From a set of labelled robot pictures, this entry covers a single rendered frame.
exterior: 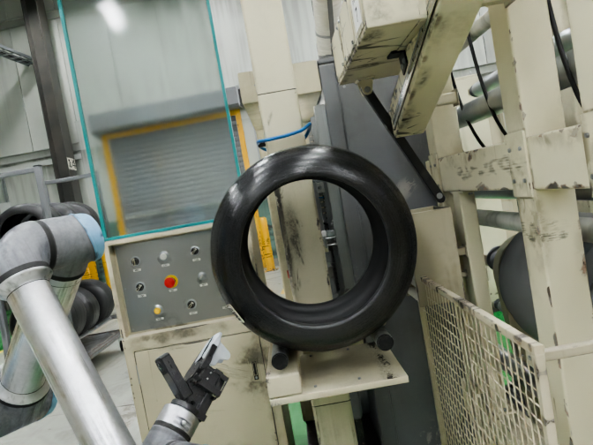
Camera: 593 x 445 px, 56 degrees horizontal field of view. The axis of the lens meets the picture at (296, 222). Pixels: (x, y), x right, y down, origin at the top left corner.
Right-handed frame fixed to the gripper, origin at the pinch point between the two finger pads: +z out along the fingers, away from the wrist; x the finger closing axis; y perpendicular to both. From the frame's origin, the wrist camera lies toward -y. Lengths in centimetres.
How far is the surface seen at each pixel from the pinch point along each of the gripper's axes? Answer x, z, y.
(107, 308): -428, 158, -1
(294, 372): 1.2, 3.7, 23.1
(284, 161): 23.7, 39.0, -12.8
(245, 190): 15.7, 29.9, -15.9
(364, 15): 63, 48, -22
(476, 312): 48, 18, 37
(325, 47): -12, 139, -16
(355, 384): 8.3, 7.4, 37.3
